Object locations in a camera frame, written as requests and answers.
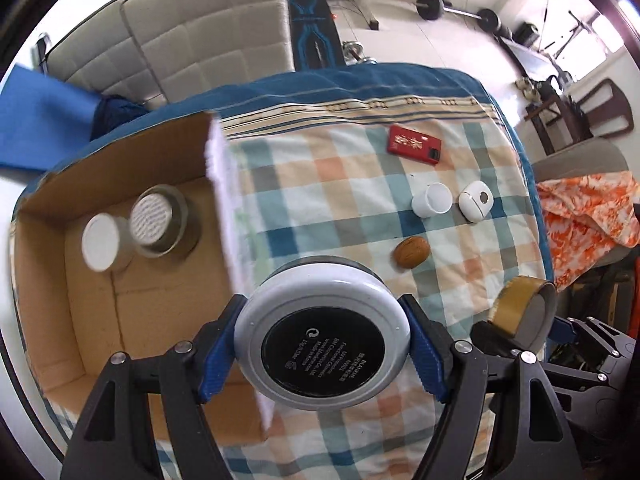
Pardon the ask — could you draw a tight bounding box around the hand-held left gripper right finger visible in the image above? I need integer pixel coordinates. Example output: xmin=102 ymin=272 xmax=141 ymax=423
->
xmin=399 ymin=295 xmax=597 ymax=480

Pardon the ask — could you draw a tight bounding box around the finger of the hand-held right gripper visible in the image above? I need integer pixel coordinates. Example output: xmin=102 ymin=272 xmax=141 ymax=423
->
xmin=549 ymin=316 xmax=637 ymax=361
xmin=471 ymin=321 xmax=521 ymax=362

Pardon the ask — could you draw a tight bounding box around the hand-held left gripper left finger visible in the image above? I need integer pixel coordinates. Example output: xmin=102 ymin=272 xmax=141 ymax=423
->
xmin=60 ymin=295 xmax=247 ymax=480

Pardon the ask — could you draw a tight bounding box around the brown tape roll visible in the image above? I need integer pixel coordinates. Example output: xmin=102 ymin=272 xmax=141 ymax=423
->
xmin=489 ymin=275 xmax=558 ymax=352

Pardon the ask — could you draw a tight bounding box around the round white tin black base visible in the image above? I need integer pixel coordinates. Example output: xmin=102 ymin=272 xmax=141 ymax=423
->
xmin=234 ymin=256 xmax=412 ymax=412

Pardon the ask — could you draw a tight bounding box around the cardboard box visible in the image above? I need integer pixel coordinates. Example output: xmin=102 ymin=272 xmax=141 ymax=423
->
xmin=11 ymin=111 xmax=273 ymax=445

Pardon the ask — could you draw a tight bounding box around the round tin with mesh lid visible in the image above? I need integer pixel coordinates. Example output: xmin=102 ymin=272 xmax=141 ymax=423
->
xmin=129 ymin=185 xmax=202 ymax=259

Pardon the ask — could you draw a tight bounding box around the white lidded jar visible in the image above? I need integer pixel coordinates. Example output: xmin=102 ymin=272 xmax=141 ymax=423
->
xmin=81 ymin=213 xmax=137 ymax=273

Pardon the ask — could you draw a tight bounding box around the brown walnut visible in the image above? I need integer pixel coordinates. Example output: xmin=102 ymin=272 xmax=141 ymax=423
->
xmin=393 ymin=237 xmax=431 ymax=270

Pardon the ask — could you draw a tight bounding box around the orange floral cloth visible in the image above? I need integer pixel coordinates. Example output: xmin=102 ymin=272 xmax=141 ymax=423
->
xmin=535 ymin=170 xmax=640 ymax=292

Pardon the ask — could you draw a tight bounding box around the white round case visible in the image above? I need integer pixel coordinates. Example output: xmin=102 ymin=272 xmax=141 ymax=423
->
xmin=458 ymin=180 xmax=493 ymax=222

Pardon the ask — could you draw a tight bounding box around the small white cup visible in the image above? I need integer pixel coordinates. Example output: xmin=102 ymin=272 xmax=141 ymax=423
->
xmin=411 ymin=182 xmax=453 ymax=218

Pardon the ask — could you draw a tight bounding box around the grey armchair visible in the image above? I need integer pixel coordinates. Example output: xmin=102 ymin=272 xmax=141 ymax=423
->
xmin=529 ymin=137 xmax=632 ymax=181

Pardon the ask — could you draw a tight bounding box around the red flat box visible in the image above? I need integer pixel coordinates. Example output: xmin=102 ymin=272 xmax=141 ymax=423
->
xmin=386 ymin=126 xmax=444 ymax=163

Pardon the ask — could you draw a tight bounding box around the wooden chair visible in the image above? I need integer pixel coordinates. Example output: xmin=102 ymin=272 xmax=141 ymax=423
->
xmin=574 ymin=78 xmax=636 ymax=139

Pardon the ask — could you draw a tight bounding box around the dark blue cloth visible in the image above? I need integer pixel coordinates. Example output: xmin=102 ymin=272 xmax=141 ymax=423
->
xmin=91 ymin=94 xmax=151 ymax=139

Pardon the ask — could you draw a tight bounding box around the blue foam mat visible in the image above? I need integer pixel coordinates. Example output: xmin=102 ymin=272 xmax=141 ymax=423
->
xmin=0 ymin=63 xmax=102 ymax=172

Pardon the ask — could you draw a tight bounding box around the metal dumbbell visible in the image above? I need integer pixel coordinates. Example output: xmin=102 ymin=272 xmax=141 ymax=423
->
xmin=342 ymin=40 xmax=377 ymax=66

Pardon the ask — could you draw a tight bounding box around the beige sofa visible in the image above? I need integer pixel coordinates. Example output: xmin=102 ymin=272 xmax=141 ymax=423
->
xmin=46 ymin=0 xmax=294 ymax=111

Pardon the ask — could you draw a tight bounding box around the black barbell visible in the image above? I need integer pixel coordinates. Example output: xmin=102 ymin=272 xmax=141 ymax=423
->
xmin=415 ymin=0 xmax=502 ymax=32

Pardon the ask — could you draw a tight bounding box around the black and blue exercise mat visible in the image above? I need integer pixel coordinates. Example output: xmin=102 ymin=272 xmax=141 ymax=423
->
xmin=286 ymin=0 xmax=344 ymax=72

